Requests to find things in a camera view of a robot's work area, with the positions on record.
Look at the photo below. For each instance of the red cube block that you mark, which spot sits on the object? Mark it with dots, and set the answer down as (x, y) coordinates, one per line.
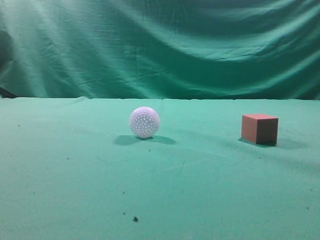
(260, 128)

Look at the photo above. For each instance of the white dimpled ball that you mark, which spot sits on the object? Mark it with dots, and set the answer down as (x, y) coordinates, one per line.
(144, 122)

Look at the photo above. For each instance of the green backdrop cloth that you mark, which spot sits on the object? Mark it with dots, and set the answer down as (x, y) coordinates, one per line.
(160, 49)

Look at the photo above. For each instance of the green table cloth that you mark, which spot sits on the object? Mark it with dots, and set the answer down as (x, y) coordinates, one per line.
(71, 169)

